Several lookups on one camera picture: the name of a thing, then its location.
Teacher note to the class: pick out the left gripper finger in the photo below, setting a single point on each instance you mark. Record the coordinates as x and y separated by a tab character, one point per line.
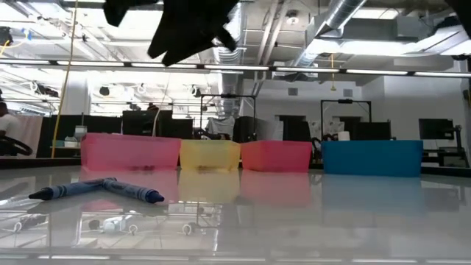
121	9

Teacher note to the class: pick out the blue crayon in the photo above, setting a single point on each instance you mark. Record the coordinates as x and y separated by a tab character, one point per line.
70	189
132	190

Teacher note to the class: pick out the black computer monitor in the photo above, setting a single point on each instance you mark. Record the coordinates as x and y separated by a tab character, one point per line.
436	129

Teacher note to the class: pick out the small red plastic bin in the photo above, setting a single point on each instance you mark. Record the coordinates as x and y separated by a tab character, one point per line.
276	156

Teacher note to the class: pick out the large pink plastic bin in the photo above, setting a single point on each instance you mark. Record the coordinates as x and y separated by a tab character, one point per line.
129	152

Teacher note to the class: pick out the black stand frame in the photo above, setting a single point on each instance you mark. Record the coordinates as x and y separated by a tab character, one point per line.
346	101
228	95

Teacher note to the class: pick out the blue plastic bin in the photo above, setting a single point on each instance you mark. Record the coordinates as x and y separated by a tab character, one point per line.
371	159

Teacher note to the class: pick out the black partition wall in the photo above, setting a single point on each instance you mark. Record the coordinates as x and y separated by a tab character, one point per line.
110	125

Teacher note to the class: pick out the slanted silver ventilation duct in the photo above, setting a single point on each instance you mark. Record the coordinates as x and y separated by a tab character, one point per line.
331	22

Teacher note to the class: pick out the black equipment desk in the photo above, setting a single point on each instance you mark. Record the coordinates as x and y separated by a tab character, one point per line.
456	154

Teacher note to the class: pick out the yellow plastic bin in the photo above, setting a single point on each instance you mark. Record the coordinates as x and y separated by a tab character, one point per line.
209	154

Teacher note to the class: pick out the pink hanging cloth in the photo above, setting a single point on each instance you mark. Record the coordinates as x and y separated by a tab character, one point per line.
31	129

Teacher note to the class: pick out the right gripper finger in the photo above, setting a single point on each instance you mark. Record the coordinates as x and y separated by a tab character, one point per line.
226	18
184	29

